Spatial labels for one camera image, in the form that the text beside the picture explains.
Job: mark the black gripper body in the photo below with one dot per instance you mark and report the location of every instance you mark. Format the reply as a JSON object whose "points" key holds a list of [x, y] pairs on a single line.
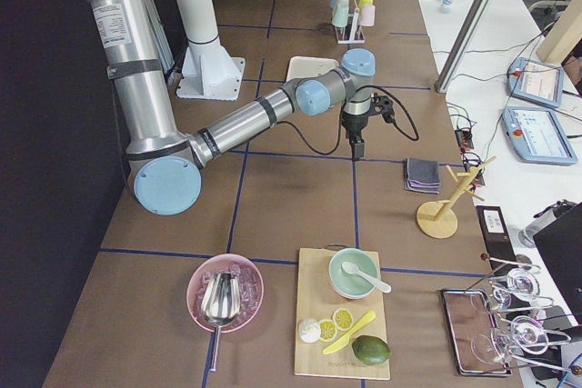
{"points": [[354, 124]]}

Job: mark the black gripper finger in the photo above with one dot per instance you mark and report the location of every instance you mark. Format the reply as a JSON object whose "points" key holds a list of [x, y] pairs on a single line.
{"points": [[361, 150], [355, 149]]}

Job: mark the green cup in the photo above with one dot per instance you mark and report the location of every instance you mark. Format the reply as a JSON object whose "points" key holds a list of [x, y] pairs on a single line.
{"points": [[340, 14]]}

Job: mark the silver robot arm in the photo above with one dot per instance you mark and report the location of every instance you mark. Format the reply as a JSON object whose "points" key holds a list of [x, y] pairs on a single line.
{"points": [[165, 162]]}

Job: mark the cream rabbit serving tray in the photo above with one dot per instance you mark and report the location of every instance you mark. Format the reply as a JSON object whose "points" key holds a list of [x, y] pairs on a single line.
{"points": [[307, 66]]}

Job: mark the pink cup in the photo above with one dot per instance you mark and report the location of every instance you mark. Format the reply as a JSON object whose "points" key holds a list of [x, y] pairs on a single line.
{"points": [[367, 15]]}

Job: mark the black glass rack tray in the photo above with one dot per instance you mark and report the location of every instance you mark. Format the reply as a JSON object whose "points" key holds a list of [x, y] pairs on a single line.
{"points": [[468, 319]]}

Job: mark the folded grey cloth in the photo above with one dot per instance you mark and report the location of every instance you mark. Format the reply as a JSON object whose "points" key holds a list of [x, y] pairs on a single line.
{"points": [[421, 176]]}

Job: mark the wooden mug tree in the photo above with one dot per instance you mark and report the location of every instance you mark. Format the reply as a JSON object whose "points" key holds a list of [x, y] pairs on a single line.
{"points": [[437, 219]]}

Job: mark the white plastic spoon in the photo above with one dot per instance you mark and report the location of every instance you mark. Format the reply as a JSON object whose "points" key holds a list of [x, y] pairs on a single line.
{"points": [[353, 269]]}

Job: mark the green bowl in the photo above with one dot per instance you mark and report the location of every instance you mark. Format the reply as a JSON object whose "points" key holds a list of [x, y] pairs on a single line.
{"points": [[352, 285]]}

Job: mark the black label box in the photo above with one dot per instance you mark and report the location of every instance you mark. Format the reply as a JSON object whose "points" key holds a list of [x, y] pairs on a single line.
{"points": [[495, 233]]}

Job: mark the lemon slice near bowl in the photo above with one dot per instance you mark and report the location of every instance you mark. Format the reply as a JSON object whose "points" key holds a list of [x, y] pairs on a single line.
{"points": [[343, 319]]}

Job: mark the pink ice bowl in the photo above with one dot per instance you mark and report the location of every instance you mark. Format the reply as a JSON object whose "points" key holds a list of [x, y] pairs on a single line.
{"points": [[250, 283]]}

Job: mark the near teach pendant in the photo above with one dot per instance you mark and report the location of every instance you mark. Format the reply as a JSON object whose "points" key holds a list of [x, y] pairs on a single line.
{"points": [[537, 136]]}

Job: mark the teach pendant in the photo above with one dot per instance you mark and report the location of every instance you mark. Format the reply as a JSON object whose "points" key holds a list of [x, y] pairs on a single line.
{"points": [[536, 82], [537, 136]]}

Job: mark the bamboo cutting board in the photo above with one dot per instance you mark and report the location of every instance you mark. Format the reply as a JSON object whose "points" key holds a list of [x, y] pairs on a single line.
{"points": [[317, 299]]}

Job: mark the far teach pendant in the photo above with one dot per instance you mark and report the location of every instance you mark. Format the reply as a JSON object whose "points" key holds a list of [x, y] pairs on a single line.
{"points": [[536, 82]]}

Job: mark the lemon slice near garlic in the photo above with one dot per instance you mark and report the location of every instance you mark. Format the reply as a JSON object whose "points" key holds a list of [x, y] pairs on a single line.
{"points": [[328, 330]]}

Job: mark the yellow plastic knife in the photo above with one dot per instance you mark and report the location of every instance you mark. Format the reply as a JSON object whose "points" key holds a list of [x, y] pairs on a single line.
{"points": [[343, 341]]}

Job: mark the metal ice scoop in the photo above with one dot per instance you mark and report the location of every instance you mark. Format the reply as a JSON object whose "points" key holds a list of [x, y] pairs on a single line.
{"points": [[220, 306]]}

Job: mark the green avocado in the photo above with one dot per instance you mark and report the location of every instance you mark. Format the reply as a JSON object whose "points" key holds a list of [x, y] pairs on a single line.
{"points": [[370, 350]]}

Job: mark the white wire cup rack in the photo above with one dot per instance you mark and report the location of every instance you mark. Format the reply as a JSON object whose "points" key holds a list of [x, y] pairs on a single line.
{"points": [[353, 33]]}

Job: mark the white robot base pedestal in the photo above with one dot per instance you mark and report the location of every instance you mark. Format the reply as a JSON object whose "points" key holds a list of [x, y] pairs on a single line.
{"points": [[208, 72]]}

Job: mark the aluminium frame post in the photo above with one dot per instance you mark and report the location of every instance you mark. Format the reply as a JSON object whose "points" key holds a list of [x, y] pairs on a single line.
{"points": [[464, 37]]}

